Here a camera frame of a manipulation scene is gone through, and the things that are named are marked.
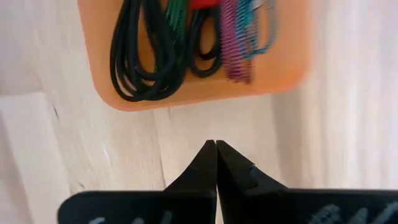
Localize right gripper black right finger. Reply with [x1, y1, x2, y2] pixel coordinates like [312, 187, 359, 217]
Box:
[216, 139, 398, 224]

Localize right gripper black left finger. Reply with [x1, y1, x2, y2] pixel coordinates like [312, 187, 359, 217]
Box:
[57, 139, 218, 224]

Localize plain black USB-C cable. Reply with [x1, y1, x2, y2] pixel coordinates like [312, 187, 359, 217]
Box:
[109, 0, 188, 103]

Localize magenta braided USB-C cable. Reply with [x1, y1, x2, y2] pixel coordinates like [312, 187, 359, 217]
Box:
[219, 0, 254, 85]

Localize teal braided USB-C cable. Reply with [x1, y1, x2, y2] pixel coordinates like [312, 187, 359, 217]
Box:
[236, 0, 279, 61]

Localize green braided USB-C cable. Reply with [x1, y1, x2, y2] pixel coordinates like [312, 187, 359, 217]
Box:
[164, 0, 189, 35]

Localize orange plastic bin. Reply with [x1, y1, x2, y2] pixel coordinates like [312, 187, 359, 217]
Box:
[77, 0, 313, 112]

